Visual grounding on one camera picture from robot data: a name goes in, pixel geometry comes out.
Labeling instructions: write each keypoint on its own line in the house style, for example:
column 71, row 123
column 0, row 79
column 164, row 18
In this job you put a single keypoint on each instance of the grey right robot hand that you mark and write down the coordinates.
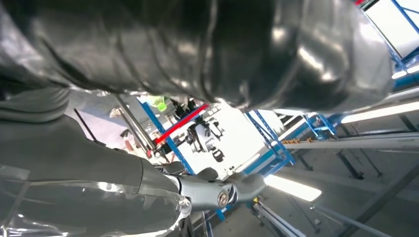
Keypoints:
column 196, row 49

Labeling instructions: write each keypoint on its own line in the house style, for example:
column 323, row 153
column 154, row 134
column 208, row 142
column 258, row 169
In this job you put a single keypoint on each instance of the blue metal shelf rack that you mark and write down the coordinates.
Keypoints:
column 170, row 144

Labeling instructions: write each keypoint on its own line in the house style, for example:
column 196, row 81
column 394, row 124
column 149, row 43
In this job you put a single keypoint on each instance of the blue wheeled shelf rack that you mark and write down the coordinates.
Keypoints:
column 278, row 153

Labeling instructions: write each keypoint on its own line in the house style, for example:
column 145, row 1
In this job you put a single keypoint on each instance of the white car with red stripe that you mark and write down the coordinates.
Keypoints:
column 239, row 140

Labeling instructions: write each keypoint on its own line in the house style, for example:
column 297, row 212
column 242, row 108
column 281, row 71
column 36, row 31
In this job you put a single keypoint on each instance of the silver metal bar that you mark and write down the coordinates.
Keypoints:
column 278, row 220

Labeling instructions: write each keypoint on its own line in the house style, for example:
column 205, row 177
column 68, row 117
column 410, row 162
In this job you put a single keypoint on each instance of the chrome stanchion post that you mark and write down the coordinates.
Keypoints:
column 137, row 127

